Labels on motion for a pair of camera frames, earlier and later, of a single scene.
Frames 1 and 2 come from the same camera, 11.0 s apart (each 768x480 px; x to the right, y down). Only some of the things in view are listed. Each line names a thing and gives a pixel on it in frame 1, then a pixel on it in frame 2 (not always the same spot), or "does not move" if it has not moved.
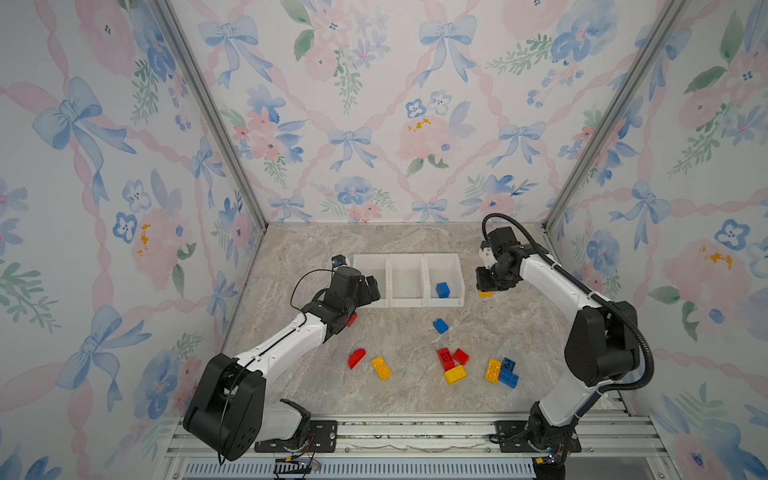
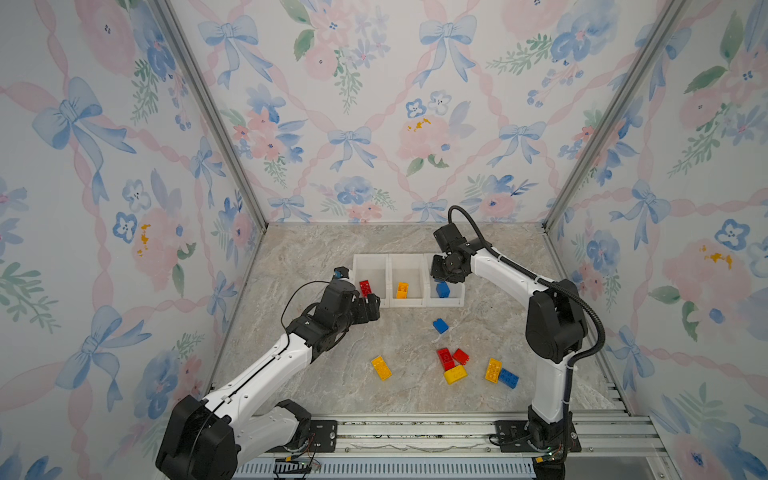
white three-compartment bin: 409,280 does not move
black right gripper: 482,285 → 435,272
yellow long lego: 493,370 does not move
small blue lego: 441,326 does not move
